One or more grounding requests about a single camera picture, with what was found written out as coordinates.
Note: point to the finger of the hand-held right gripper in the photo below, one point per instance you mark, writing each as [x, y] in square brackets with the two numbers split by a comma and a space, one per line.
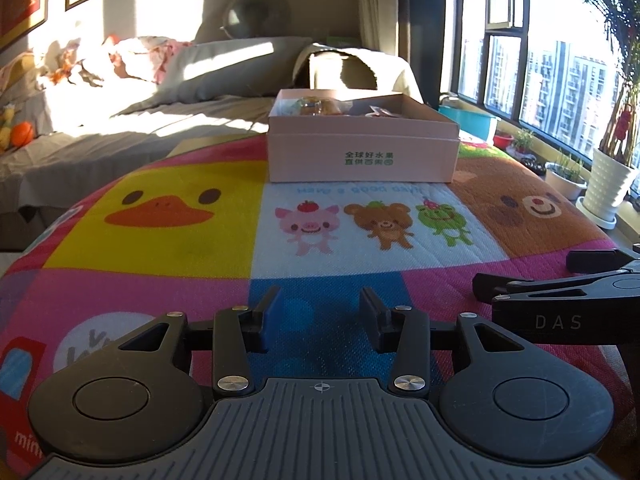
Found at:
[487, 287]
[590, 260]

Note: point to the red hanging ornament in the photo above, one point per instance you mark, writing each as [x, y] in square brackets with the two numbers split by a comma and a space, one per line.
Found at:
[622, 125]

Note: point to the beige curtain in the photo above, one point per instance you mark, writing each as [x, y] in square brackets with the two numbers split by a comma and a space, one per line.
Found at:
[375, 0]

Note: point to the orange ball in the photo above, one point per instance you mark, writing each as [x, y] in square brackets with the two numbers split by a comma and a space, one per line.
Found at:
[22, 134]

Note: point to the beige covered armchair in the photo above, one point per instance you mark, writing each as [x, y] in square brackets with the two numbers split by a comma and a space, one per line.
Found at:
[325, 72]

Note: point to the small green potted plant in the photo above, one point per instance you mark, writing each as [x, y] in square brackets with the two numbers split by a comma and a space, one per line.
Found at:
[523, 142]

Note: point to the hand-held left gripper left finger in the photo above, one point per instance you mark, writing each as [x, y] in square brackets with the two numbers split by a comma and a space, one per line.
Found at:
[272, 310]

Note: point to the grey sofa bed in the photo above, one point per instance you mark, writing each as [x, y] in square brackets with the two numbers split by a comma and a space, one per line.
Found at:
[125, 145]

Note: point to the colourful cartoon mat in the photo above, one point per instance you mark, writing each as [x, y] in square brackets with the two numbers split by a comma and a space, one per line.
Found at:
[200, 240]

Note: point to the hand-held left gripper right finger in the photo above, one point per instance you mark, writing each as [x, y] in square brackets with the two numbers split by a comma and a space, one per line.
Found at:
[372, 312]

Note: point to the black pot tray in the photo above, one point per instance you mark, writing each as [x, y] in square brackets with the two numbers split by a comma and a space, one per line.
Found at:
[533, 165]

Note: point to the blue plastic basin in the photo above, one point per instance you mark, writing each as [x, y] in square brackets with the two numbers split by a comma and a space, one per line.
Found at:
[470, 122]

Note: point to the black window frame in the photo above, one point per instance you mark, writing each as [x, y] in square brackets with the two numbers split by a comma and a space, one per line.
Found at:
[524, 60]

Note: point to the red flower pot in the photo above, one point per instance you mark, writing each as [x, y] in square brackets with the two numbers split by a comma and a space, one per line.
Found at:
[503, 141]

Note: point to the grey pillow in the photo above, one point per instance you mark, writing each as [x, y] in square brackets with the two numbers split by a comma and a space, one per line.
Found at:
[225, 65]

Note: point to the white planter with grass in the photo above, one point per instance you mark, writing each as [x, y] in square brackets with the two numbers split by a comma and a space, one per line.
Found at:
[565, 182]

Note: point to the silver globe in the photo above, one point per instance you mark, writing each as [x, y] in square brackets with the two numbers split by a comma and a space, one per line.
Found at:
[255, 12]

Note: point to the bread packet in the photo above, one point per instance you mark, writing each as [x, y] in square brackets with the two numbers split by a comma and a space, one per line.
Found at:
[315, 106]

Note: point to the pink cardboard box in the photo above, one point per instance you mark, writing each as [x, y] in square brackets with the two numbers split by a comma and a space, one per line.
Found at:
[310, 150]

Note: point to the floral blanket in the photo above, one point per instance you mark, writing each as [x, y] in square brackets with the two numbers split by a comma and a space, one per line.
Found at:
[145, 55]

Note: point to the yellow plush toy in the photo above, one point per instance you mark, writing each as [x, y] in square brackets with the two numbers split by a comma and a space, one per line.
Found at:
[6, 130]

